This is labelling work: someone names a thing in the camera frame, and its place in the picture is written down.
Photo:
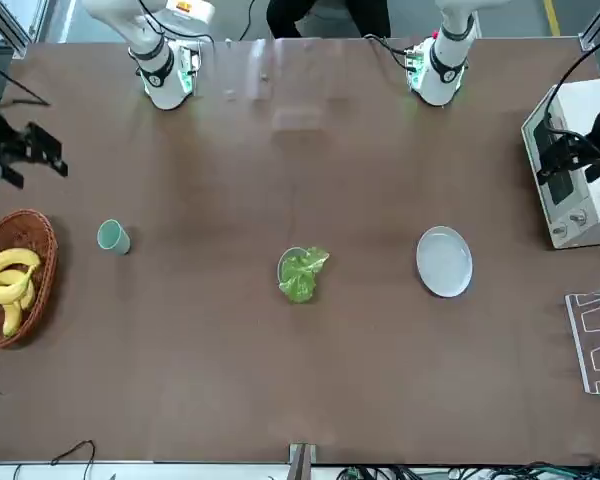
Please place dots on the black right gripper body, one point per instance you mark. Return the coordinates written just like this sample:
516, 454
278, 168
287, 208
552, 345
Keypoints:
0, 140

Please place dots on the green plastic cup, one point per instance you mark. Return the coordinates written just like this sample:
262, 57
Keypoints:
114, 237

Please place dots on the green lettuce leaf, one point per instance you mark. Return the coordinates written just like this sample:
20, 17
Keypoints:
300, 280

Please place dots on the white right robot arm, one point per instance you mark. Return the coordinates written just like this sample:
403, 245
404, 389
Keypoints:
157, 75

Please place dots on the larger grey plate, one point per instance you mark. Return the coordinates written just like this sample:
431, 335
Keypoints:
445, 262

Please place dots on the smaller grey bowl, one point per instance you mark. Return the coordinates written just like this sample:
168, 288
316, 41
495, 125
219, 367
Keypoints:
282, 260

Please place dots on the brown wicker basket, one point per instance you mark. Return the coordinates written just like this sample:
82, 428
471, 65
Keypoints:
20, 230

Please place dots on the white toaster oven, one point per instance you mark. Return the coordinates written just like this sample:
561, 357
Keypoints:
575, 220

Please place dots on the yellow banana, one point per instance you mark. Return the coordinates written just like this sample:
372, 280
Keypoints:
0, 295
11, 320
10, 278
15, 256

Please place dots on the white control box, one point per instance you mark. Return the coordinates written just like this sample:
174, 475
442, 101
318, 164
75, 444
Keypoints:
190, 10

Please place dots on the person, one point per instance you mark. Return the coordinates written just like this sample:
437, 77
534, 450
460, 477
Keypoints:
330, 17

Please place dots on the aluminium corner frame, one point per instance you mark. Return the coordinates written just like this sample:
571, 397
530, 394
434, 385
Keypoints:
597, 25

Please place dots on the aluminium frame post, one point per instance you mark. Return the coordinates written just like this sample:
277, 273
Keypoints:
302, 460

